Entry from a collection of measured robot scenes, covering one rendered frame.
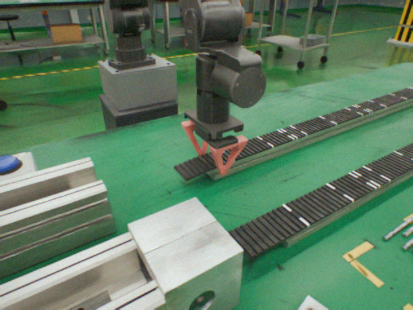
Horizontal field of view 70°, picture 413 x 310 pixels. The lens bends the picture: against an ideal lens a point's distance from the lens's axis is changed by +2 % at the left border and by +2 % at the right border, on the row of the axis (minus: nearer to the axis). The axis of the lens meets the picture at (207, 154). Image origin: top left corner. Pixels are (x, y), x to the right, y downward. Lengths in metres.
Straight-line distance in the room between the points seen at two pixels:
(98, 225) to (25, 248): 0.09
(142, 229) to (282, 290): 0.19
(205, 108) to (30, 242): 0.31
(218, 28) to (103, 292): 0.36
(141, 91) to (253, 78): 0.53
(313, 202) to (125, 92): 0.60
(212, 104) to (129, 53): 0.46
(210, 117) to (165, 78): 0.44
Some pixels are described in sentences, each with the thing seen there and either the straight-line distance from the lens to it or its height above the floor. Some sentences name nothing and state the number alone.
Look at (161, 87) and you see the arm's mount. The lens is 0.91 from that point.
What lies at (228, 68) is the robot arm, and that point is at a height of 1.01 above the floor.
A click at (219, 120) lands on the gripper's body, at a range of 0.49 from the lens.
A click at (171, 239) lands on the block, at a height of 0.87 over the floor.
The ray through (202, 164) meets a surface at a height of 0.81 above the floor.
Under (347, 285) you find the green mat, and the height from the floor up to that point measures 0.78.
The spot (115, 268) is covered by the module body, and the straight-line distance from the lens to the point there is 0.35.
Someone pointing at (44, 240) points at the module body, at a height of 0.81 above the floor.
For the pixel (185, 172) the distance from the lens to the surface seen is 0.54.
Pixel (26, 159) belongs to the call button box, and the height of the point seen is 0.84.
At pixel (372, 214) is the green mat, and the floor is 0.78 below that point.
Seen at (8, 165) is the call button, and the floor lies 0.85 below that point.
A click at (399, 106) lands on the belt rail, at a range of 1.02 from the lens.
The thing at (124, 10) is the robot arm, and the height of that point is 1.03.
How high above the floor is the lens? 1.12
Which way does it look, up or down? 32 degrees down
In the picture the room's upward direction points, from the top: straight up
